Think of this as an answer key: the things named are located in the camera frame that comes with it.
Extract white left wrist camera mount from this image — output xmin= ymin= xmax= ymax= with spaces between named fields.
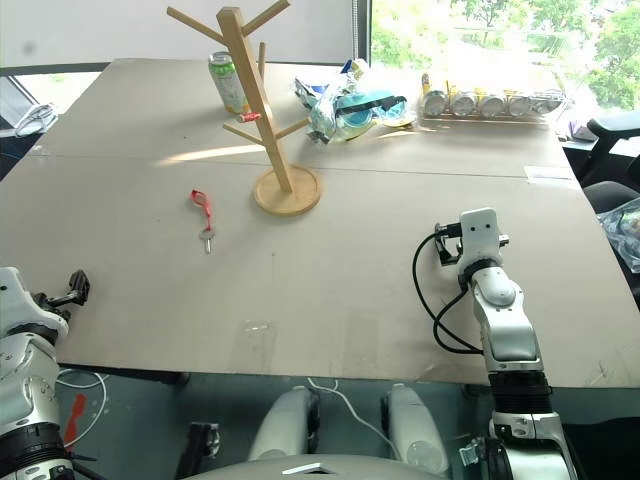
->
xmin=0 ymin=266 xmax=70 ymax=343

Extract black office chair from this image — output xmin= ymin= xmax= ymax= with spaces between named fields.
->
xmin=579 ymin=117 xmax=640 ymax=214

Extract black table foot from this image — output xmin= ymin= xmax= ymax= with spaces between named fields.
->
xmin=173 ymin=421 xmax=222 ymax=477

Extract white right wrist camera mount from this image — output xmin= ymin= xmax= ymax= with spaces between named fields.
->
xmin=458 ymin=208 xmax=511 ymax=267

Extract white floor cable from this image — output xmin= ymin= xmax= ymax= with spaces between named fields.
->
xmin=54 ymin=368 xmax=110 ymax=447
xmin=306 ymin=377 xmax=402 ymax=454

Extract silver robot leg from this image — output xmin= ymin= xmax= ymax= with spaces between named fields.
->
xmin=248 ymin=384 xmax=322 ymax=462
xmin=381 ymin=382 xmax=450 ymax=475

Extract silver robot torso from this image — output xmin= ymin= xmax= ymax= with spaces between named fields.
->
xmin=178 ymin=452 xmax=452 ymax=480

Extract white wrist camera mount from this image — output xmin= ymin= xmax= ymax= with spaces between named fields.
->
xmin=0 ymin=266 xmax=70 ymax=343
xmin=458 ymin=208 xmax=511 ymax=267

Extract silver right robot leg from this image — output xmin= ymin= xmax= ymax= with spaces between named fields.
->
xmin=381 ymin=382 xmax=450 ymax=475

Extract white bundled cables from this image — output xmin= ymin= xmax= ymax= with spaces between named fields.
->
xmin=13 ymin=101 xmax=60 ymax=138

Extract green drink can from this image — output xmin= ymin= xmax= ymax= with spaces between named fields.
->
xmin=207 ymin=50 xmax=252 ymax=116

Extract dark window frame post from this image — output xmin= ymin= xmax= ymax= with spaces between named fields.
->
xmin=351 ymin=0 xmax=374 ymax=66

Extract blue bowl with black strap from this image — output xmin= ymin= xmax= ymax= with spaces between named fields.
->
xmin=333 ymin=89 xmax=407 ymax=133

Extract clear plastic bag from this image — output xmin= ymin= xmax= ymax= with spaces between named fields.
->
xmin=596 ymin=197 xmax=640 ymax=275

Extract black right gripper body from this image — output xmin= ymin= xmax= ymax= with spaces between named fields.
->
xmin=441 ymin=222 xmax=465 ymax=252

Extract wooden tree hanging rack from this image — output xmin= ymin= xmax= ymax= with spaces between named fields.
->
xmin=166 ymin=0 xmax=324 ymax=217

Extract silver key with red strap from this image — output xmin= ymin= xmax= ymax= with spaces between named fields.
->
xmin=189 ymin=188 xmax=218 ymax=256

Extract silver-lidded glass jar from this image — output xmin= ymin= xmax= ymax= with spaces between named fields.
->
xmin=450 ymin=90 xmax=477 ymax=118
xmin=531 ymin=90 xmax=564 ymax=118
xmin=506 ymin=92 xmax=534 ymax=119
xmin=478 ymin=92 xmax=507 ymax=119
xmin=422 ymin=89 xmax=450 ymax=118

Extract crumpled foil snack bags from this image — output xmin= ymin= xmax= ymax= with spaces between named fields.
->
xmin=292 ymin=58 xmax=417 ymax=147

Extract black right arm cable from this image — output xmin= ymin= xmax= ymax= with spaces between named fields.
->
xmin=412 ymin=230 xmax=487 ymax=355

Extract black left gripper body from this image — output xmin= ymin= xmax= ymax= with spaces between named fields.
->
xmin=32 ymin=290 xmax=77 ymax=315

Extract silver left robot leg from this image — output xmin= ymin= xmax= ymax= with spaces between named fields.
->
xmin=248 ymin=384 xmax=322 ymax=462

